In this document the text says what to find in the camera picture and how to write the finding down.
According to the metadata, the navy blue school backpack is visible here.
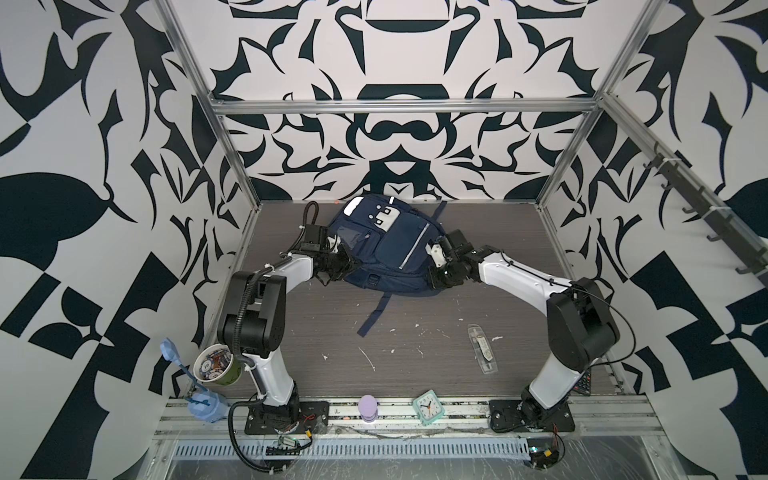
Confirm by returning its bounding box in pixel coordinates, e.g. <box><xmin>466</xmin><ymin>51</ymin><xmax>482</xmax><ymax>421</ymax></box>
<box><xmin>328</xmin><ymin>193</ymin><xmax>447</xmax><ymax>337</ymax></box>

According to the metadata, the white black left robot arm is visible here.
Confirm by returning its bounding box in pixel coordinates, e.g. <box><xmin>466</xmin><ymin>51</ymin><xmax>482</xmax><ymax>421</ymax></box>
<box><xmin>216</xmin><ymin>225</ymin><xmax>358</xmax><ymax>423</ymax></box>

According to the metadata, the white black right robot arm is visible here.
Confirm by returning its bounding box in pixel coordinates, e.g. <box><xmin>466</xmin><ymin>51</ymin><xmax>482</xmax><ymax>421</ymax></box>
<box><xmin>425</xmin><ymin>230</ymin><xmax>620</xmax><ymax>425</ymax></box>

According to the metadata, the clear plastic bag with eraser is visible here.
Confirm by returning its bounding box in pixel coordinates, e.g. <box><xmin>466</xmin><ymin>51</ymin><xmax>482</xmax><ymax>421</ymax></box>
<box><xmin>468</xmin><ymin>324</ymin><xmax>498</xmax><ymax>375</ymax></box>

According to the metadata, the purple small bottle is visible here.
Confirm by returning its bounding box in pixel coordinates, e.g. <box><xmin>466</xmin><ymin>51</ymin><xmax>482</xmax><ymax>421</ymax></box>
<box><xmin>357</xmin><ymin>395</ymin><xmax>379</xmax><ymax>423</ymax></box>

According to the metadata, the teal small alarm clock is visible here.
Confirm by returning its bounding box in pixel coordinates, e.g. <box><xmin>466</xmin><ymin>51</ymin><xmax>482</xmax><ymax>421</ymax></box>
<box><xmin>412</xmin><ymin>390</ymin><xmax>445</xmax><ymax>426</ymax></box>

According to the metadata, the green paper cup with items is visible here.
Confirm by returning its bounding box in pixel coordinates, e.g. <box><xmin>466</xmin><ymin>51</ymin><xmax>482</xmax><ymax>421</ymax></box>
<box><xmin>191</xmin><ymin>344</ymin><xmax>244</xmax><ymax>386</ymax></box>

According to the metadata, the black tv remote control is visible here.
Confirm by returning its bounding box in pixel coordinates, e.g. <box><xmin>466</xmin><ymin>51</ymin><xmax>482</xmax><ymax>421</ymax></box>
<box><xmin>572</xmin><ymin>370</ymin><xmax>592</xmax><ymax>396</ymax></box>

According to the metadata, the light blue water bottle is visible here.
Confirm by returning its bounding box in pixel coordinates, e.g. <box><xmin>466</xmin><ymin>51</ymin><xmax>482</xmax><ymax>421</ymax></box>
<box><xmin>160</xmin><ymin>338</ymin><xmax>229</xmax><ymax>423</ymax></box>

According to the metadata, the small circuit board left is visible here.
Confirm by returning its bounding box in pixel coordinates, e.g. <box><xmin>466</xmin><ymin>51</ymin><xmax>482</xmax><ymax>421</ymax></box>
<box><xmin>265</xmin><ymin>437</ymin><xmax>313</xmax><ymax>456</ymax></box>

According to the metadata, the small circuit board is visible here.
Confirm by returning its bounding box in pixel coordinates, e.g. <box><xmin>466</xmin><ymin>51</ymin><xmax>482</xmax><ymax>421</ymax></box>
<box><xmin>265</xmin><ymin>437</ymin><xmax>313</xmax><ymax>456</ymax></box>
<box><xmin>524</xmin><ymin>442</ymin><xmax>565</xmax><ymax>471</ymax></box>

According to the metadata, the small circuit board right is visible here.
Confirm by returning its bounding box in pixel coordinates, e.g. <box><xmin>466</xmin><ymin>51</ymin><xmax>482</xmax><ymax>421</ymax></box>
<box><xmin>524</xmin><ymin>442</ymin><xmax>565</xmax><ymax>471</ymax></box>

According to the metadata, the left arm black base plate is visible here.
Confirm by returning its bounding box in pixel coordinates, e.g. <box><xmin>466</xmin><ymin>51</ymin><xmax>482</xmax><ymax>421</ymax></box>
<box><xmin>245</xmin><ymin>401</ymin><xmax>330</xmax><ymax>435</ymax></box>

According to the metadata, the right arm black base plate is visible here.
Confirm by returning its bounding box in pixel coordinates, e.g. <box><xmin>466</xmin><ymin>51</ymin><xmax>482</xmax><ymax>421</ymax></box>
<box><xmin>488</xmin><ymin>399</ymin><xmax>576</xmax><ymax>433</ymax></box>

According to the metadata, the white slotted cable duct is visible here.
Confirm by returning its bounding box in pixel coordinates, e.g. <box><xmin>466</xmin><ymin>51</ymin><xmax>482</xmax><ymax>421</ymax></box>
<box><xmin>173</xmin><ymin>438</ymin><xmax>530</xmax><ymax>461</ymax></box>

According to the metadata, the black corrugated cable conduit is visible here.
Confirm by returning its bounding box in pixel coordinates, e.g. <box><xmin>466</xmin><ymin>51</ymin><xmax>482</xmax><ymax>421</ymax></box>
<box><xmin>226</xmin><ymin>401</ymin><xmax>274</xmax><ymax>474</ymax></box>

